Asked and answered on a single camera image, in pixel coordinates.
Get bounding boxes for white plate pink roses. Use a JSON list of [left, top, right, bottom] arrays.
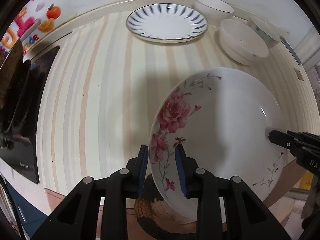
[[149, 68, 286, 220]]

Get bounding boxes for dark blue phone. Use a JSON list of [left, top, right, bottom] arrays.
[[280, 36, 302, 66]]

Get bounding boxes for black induction cooktop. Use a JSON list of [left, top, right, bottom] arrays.
[[1, 41, 60, 184]]

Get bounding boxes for white blue-striped plate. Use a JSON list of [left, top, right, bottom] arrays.
[[126, 3, 208, 43]]

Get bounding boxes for white bowl dark rim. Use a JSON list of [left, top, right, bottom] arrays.
[[194, 0, 235, 27]]

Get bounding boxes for colourful fruit wall sticker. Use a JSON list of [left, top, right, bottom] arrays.
[[0, 0, 62, 58]]

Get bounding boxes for small brown card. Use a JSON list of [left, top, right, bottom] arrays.
[[294, 68, 304, 81]]

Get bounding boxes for white bowl grey band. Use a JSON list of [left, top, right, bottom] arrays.
[[247, 15, 281, 48]]

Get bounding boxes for plain white bowl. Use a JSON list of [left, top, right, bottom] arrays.
[[219, 18, 270, 66]]

